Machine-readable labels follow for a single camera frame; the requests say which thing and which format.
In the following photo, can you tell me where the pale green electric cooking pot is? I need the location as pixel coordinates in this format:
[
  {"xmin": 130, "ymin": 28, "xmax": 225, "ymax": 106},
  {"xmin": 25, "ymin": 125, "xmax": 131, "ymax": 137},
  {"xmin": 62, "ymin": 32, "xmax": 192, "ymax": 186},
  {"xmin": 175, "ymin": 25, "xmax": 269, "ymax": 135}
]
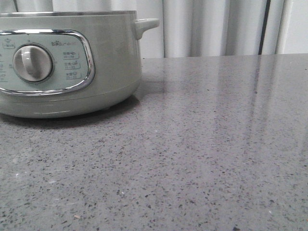
[{"xmin": 0, "ymin": 11, "xmax": 160, "ymax": 118}]

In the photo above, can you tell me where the white pleated curtain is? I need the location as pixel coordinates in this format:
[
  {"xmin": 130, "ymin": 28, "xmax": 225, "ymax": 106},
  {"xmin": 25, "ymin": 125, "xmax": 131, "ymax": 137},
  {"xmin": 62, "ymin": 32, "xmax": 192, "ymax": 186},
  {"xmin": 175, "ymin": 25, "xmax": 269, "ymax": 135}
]
[{"xmin": 0, "ymin": 0, "xmax": 308, "ymax": 58}]

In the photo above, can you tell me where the grey round control knob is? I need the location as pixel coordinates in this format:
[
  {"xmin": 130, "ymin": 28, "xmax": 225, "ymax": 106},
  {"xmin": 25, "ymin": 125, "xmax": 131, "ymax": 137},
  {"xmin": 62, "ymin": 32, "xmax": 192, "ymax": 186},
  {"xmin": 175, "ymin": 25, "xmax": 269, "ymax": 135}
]
[{"xmin": 13, "ymin": 45, "xmax": 53, "ymax": 82}]

